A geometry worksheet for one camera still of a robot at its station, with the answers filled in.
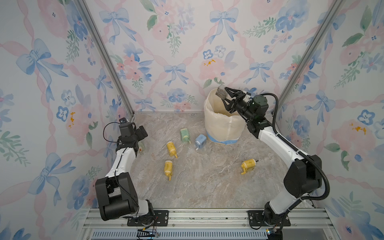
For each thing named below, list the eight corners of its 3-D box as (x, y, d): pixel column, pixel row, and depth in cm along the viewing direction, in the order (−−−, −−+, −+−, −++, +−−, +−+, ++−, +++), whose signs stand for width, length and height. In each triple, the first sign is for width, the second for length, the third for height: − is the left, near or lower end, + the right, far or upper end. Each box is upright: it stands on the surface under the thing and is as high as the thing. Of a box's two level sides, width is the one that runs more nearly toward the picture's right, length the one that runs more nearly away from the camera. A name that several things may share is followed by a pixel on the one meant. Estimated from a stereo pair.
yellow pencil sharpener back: (172, 160, 96) (171, 153, 90) (167, 149, 101) (166, 142, 94) (178, 157, 97) (177, 150, 91) (173, 147, 102) (172, 140, 96)
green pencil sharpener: (184, 145, 103) (183, 139, 97) (180, 136, 108) (179, 129, 102) (191, 143, 104) (190, 137, 98) (186, 134, 109) (186, 127, 104)
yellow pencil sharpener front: (165, 180, 88) (162, 175, 82) (166, 166, 93) (164, 160, 87) (172, 180, 88) (171, 175, 82) (174, 166, 94) (172, 160, 87)
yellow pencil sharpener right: (241, 175, 90) (245, 170, 83) (237, 168, 93) (240, 162, 86) (253, 169, 93) (258, 163, 86) (248, 163, 95) (252, 156, 89)
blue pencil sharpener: (192, 147, 102) (192, 141, 96) (200, 139, 106) (201, 132, 100) (199, 151, 100) (199, 145, 94) (206, 143, 104) (207, 137, 98)
